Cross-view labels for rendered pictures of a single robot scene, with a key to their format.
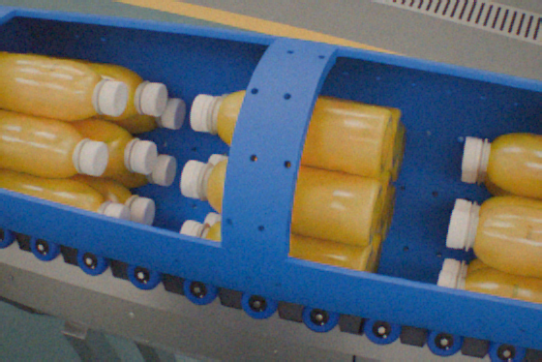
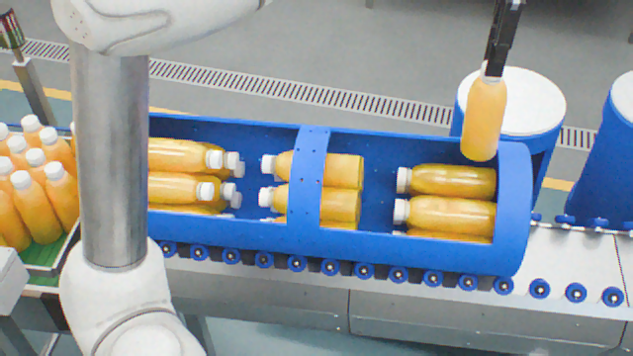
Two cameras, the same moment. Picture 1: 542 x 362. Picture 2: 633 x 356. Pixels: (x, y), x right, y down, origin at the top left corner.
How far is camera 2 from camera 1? 0.56 m
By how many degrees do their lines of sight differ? 11
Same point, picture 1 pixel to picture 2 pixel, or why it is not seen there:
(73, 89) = (195, 154)
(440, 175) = (384, 192)
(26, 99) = (165, 161)
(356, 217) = (349, 206)
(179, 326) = (249, 286)
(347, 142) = (342, 171)
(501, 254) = (423, 219)
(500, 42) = (405, 126)
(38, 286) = not seen: hidden behind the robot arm
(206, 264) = (277, 236)
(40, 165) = (176, 196)
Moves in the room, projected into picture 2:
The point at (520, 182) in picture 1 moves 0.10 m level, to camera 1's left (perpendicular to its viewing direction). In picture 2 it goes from (429, 187) to (385, 197)
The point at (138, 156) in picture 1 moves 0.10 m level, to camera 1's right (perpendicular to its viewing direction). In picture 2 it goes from (228, 190) to (272, 180)
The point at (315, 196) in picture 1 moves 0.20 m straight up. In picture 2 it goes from (328, 198) to (327, 126)
